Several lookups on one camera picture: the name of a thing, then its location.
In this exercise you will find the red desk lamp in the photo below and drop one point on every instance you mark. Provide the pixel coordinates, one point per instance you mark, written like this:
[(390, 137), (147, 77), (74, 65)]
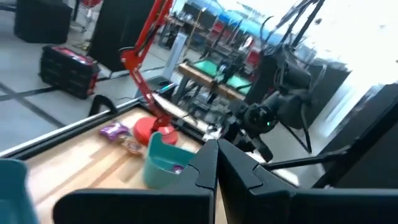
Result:
[(144, 130)]

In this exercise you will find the black table clamp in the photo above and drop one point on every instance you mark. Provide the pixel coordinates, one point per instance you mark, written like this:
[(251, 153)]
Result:
[(101, 97)]

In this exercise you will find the tall black cabinet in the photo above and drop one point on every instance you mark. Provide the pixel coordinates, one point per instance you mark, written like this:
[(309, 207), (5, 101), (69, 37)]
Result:
[(121, 31)]

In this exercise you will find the blue plastic bin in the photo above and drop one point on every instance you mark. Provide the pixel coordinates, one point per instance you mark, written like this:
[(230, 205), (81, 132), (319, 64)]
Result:
[(12, 193)]

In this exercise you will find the purple candy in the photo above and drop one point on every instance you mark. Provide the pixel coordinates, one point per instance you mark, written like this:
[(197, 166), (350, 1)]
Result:
[(178, 169), (113, 130)]

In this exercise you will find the grey upright panel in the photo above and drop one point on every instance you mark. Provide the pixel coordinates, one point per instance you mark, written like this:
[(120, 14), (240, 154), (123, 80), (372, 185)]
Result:
[(175, 53)]

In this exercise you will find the black and red toolbox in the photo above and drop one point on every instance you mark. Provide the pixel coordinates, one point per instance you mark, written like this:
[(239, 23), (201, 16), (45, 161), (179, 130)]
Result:
[(66, 73)]

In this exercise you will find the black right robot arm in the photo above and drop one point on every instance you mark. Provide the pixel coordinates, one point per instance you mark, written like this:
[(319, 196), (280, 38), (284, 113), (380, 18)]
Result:
[(293, 107)]

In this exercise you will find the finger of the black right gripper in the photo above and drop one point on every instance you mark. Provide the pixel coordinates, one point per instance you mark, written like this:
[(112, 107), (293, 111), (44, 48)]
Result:
[(234, 133), (262, 149)]

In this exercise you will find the black box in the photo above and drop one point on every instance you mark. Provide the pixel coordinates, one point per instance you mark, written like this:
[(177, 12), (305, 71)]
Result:
[(42, 20)]

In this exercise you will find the gold candy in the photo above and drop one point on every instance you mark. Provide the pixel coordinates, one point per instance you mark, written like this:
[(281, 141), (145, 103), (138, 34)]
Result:
[(133, 147)]

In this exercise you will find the wooden table with green mat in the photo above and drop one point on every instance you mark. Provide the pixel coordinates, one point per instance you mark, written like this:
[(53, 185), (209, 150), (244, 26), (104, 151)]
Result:
[(202, 77)]

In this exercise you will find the teal plastic bin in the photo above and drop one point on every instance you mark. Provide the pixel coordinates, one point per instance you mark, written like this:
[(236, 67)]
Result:
[(158, 174)]

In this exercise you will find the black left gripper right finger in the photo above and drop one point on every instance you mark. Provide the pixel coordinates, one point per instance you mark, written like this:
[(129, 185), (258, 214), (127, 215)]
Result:
[(280, 208)]

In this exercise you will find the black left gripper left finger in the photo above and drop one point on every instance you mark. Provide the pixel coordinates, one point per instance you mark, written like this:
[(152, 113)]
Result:
[(174, 205)]

